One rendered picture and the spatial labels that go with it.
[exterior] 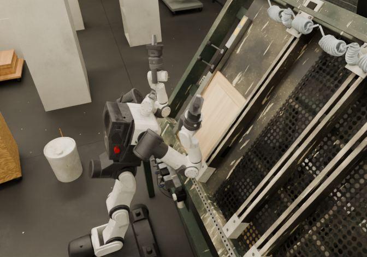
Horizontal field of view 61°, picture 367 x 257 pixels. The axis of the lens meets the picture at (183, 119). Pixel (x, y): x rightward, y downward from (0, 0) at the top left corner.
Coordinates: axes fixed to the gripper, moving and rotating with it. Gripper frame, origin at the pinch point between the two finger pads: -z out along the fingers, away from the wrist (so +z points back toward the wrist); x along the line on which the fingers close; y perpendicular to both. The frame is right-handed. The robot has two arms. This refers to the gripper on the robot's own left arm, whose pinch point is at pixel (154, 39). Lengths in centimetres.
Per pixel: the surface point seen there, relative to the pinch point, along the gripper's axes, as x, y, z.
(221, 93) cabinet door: 35, -22, 36
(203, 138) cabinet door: 30, -8, 64
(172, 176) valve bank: 10, 4, 94
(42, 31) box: -214, -47, 8
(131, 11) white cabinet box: -268, -239, 1
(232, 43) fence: 34, -37, 6
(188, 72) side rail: -3.1, -38.0, 30.0
